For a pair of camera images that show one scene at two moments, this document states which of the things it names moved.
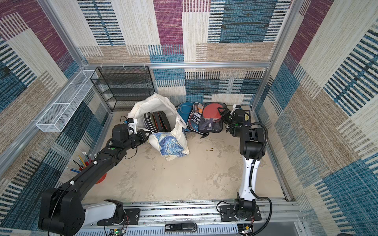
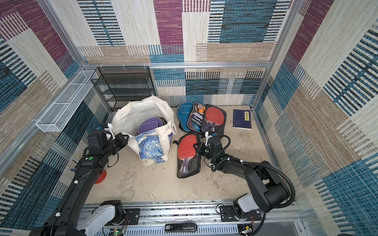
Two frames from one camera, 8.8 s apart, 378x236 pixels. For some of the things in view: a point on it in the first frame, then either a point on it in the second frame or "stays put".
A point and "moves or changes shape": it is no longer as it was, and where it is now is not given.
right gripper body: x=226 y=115 → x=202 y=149
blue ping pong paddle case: x=184 y=110 stays put
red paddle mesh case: x=211 y=120 moves or changes shape
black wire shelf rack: x=122 y=87 stays put
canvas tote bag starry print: x=170 y=145 moves or changes shape
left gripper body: x=140 y=137 → x=117 y=143
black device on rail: x=189 y=227 stays put
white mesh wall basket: x=58 y=114 stays put
